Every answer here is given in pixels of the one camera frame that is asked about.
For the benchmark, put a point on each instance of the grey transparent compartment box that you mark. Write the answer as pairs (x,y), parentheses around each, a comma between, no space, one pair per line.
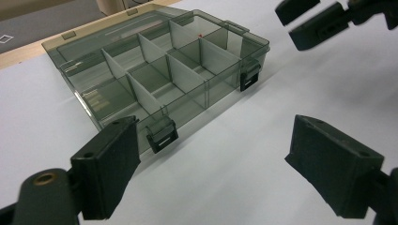
(150,84)

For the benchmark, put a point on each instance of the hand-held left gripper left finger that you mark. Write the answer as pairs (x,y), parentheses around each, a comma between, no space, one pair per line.
(106,168)

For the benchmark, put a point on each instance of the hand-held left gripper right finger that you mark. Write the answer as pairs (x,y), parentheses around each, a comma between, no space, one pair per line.
(334,168)

